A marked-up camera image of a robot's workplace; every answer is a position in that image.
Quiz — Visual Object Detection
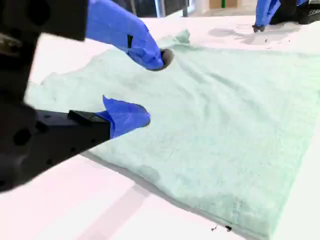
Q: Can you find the brown background panel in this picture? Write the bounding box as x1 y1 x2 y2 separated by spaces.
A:
209 0 242 10

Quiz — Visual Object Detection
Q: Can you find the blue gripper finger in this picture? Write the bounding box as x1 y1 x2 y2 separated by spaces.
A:
252 0 270 33
86 0 175 72
34 94 152 174
261 0 281 33

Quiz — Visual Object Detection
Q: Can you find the dark background cabinet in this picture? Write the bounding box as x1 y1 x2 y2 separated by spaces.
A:
139 0 210 18

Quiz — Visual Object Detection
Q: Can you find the pale green T-shirt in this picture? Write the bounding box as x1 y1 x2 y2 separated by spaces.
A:
24 28 320 240

